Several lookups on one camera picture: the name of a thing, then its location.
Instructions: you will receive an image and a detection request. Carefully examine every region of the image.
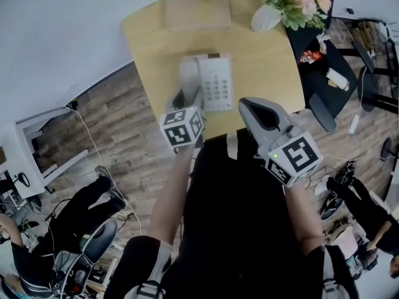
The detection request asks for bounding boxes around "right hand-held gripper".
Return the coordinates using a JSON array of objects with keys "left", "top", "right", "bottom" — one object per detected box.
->
[{"left": 238, "top": 97, "right": 324, "bottom": 188}]

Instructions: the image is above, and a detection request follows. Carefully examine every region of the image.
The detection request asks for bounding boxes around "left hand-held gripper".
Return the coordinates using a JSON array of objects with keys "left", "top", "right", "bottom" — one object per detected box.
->
[{"left": 160, "top": 87, "right": 206, "bottom": 150}]

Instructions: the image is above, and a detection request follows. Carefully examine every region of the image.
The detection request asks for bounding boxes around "white telephone handset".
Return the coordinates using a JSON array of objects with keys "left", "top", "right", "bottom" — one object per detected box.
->
[{"left": 178, "top": 56, "right": 204, "bottom": 106}]

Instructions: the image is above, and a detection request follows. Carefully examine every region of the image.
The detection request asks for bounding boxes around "white telephone base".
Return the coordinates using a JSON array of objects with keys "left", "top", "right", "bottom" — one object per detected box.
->
[{"left": 196, "top": 52, "right": 234, "bottom": 112}]

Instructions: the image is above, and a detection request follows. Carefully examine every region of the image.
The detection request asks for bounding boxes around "person's left forearm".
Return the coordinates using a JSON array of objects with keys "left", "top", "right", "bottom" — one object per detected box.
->
[{"left": 146, "top": 141, "right": 201, "bottom": 246}]

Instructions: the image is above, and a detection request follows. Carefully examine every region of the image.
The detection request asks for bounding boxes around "person's right forearm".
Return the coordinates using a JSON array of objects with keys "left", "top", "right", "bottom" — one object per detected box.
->
[{"left": 282, "top": 179, "right": 325, "bottom": 255}]

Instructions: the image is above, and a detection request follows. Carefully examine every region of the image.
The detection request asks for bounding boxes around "white power adapter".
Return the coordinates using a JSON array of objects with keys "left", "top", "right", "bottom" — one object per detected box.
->
[{"left": 348, "top": 112, "right": 360, "bottom": 135}]

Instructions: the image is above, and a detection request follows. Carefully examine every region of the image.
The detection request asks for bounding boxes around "black office chair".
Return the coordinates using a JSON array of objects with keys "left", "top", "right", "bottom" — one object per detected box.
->
[{"left": 286, "top": 26, "right": 360, "bottom": 133}]

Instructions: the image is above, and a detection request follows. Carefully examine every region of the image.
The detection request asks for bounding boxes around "person's black clothing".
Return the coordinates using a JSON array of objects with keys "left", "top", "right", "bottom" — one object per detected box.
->
[{"left": 107, "top": 128, "right": 359, "bottom": 299}]

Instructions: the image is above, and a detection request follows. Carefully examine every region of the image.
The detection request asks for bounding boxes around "white bottle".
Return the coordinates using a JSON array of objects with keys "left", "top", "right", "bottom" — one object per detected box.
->
[{"left": 325, "top": 67, "right": 350, "bottom": 91}]

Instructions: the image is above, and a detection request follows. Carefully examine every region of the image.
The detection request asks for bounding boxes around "red snack packet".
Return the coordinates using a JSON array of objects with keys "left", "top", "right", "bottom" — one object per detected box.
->
[{"left": 297, "top": 49, "right": 324, "bottom": 65}]

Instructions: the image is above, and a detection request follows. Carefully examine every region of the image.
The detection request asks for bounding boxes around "grey office chair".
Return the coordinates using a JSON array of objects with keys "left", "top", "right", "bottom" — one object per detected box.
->
[{"left": 78, "top": 219, "right": 119, "bottom": 263}]

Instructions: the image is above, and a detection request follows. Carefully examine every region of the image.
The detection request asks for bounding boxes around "white vase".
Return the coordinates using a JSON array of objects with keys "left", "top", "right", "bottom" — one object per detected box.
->
[{"left": 250, "top": 4, "right": 283, "bottom": 33}]

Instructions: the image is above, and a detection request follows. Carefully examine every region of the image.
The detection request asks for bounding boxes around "pink flower bouquet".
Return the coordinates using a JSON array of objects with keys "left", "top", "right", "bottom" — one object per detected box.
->
[{"left": 261, "top": 0, "right": 333, "bottom": 32}]

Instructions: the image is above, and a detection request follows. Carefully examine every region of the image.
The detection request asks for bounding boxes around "white floor cable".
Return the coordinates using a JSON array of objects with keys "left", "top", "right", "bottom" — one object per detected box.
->
[{"left": 65, "top": 105, "right": 145, "bottom": 237}]

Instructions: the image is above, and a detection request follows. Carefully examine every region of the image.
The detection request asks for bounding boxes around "grey shoulder strap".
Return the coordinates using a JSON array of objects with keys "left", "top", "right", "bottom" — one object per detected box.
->
[
  {"left": 320, "top": 244, "right": 355, "bottom": 299},
  {"left": 132, "top": 240, "right": 173, "bottom": 299}
]

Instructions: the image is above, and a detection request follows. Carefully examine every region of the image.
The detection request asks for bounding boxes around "white desk frame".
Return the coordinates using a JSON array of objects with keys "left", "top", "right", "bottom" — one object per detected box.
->
[{"left": 13, "top": 105, "right": 90, "bottom": 196}]

